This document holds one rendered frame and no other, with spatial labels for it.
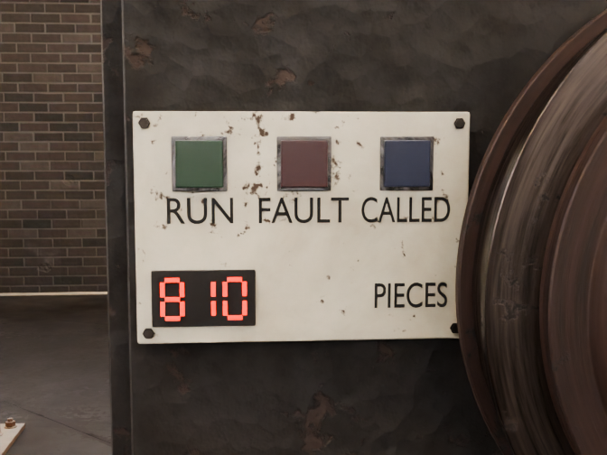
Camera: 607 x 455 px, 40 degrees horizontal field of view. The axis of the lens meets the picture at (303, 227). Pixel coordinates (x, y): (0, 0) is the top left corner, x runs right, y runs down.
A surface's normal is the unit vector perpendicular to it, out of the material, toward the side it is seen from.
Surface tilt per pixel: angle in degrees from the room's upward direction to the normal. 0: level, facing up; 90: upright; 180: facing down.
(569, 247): 90
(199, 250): 90
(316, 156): 90
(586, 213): 90
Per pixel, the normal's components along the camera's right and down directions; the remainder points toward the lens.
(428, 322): 0.07, 0.11
